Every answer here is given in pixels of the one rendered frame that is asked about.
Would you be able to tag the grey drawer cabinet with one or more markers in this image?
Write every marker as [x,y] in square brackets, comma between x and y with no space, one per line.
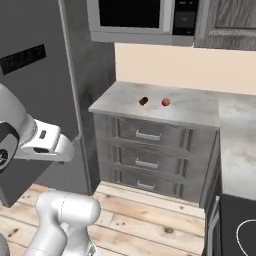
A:
[103,146]

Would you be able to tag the dark grey fridge door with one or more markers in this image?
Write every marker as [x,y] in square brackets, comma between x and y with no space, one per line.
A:
[36,100]

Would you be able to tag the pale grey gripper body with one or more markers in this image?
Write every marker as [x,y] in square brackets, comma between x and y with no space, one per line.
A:
[66,150]

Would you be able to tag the red round fruit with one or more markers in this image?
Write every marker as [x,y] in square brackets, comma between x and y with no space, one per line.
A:
[165,102]

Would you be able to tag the small brown food piece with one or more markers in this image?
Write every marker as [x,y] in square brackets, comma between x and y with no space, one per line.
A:
[143,100]

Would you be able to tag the grey wooden wall cupboard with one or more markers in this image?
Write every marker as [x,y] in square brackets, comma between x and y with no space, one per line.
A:
[230,23]

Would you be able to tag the dark grey fridge body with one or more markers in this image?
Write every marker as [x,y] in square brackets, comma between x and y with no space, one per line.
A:
[95,66]

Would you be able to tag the black hob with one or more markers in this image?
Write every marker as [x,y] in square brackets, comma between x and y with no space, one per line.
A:
[236,220]

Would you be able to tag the silver microwave oven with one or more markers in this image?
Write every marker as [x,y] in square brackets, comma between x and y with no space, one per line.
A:
[133,31]

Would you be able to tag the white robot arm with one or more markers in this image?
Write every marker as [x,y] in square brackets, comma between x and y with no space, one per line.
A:
[63,216]

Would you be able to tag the grey drawer front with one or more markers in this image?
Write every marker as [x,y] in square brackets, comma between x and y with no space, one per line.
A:
[128,128]
[128,156]
[128,178]

